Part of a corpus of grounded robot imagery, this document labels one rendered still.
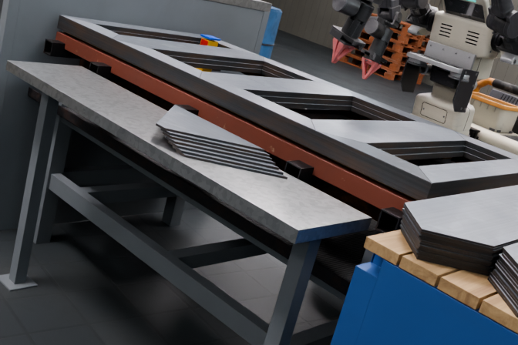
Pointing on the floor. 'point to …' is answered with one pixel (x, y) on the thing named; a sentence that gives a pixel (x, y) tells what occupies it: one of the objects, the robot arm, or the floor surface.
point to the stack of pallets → (391, 69)
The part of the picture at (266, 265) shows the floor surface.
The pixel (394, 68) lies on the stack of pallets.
